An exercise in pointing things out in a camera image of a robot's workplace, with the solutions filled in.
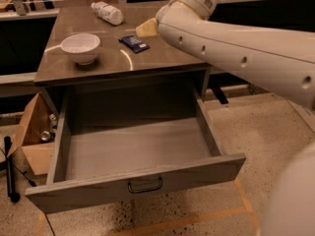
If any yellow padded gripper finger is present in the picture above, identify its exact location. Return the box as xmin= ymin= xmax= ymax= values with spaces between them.
xmin=136 ymin=18 xmax=158 ymax=37

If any blue rxbar wrapper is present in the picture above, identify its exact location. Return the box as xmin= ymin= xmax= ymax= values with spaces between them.
xmin=118 ymin=35 xmax=150 ymax=53

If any brown cardboard box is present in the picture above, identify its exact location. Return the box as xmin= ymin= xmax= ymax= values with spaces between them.
xmin=9 ymin=93 xmax=54 ymax=175

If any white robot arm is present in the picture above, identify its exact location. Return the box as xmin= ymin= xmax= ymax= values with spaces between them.
xmin=136 ymin=0 xmax=315 ymax=236

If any white ceramic bowl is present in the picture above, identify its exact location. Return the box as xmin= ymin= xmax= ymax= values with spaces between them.
xmin=60 ymin=33 xmax=100 ymax=65

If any grey open drawer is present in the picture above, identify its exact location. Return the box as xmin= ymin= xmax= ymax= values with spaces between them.
xmin=26 ymin=80 xmax=245 ymax=213

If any black metal drawer handle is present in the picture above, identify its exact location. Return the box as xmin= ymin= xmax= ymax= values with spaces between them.
xmin=127 ymin=177 xmax=163 ymax=194

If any silver can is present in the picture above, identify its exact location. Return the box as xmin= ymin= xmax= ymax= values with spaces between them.
xmin=48 ymin=114 xmax=58 ymax=129
xmin=40 ymin=131 xmax=52 ymax=143

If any upper silver can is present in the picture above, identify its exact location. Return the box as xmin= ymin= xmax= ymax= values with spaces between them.
xmin=48 ymin=114 xmax=58 ymax=129

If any white plastic bottle lying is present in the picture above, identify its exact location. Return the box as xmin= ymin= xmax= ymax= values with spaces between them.
xmin=91 ymin=2 xmax=123 ymax=26

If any lower silver can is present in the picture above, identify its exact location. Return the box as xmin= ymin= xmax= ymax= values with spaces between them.
xmin=40 ymin=131 xmax=52 ymax=143

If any black stand pole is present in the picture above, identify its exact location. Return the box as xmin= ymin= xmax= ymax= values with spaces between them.
xmin=3 ymin=136 xmax=20 ymax=204

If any grey counter cabinet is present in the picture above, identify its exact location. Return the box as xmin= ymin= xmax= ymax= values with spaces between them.
xmin=34 ymin=2 xmax=211 ymax=88

